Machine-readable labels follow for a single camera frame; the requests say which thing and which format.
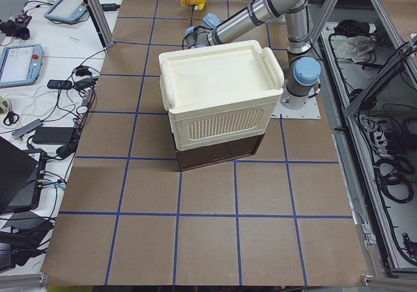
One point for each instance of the silver robot arm, viewer-right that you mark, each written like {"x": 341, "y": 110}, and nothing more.
{"x": 213, "y": 32}

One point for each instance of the dark wooden drawer cabinet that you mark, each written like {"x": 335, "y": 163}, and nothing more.
{"x": 214, "y": 154}

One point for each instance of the cream plastic storage box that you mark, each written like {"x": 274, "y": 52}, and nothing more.
{"x": 219, "y": 93}

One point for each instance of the black power adapter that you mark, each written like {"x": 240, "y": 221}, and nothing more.
{"x": 53, "y": 135}

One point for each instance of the crumpled white cloth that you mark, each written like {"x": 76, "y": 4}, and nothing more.
{"x": 358, "y": 48}

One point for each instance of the blue teach pendant, far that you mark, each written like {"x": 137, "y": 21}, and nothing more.
{"x": 66, "y": 11}

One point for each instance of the blue teach pendant, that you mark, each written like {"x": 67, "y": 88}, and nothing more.
{"x": 66, "y": 11}
{"x": 20, "y": 65}

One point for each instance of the black laptop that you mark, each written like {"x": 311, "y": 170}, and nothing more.
{"x": 21, "y": 175}

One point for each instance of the black scissors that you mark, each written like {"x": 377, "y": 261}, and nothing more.
{"x": 11, "y": 118}

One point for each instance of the blue teach pendant, near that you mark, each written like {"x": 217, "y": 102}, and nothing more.
{"x": 20, "y": 65}

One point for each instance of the white arm base plate, viewer-right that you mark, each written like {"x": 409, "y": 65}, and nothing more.
{"x": 292, "y": 107}

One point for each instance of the aluminium frame post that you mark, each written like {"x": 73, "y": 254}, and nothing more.
{"x": 100, "y": 23}

